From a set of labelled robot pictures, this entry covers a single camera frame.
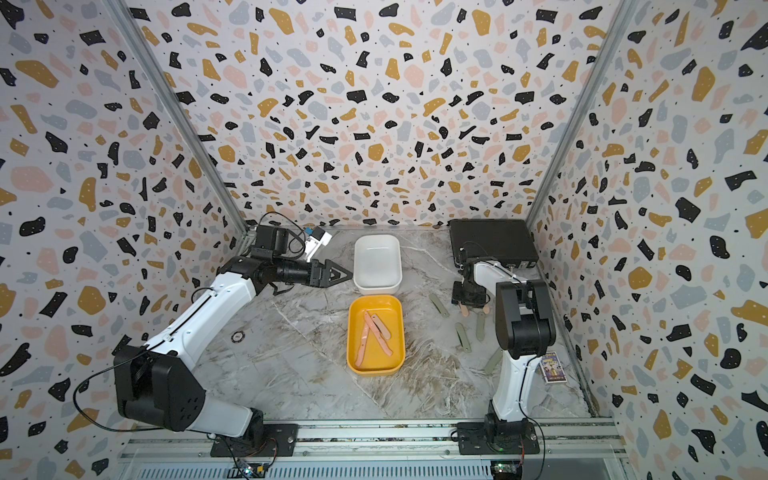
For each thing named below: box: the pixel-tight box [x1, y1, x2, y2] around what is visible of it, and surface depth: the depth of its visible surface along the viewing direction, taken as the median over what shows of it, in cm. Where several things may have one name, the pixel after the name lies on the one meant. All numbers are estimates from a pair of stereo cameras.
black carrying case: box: [449, 219, 539, 268], surface depth 122 cm
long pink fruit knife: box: [355, 319, 370, 367], surface depth 93 cm
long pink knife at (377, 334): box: [363, 310, 393, 357], surface depth 93 cm
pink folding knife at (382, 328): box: [371, 314, 391, 340], surface depth 94 cm
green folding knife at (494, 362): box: [484, 347, 503, 376], surface depth 90 cm
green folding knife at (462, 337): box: [455, 322, 472, 353], surface depth 94 cm
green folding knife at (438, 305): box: [429, 293, 450, 318], surface depth 102 cm
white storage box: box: [354, 234, 403, 295], surface depth 112 cm
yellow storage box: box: [347, 294, 406, 377], surface depth 92 cm
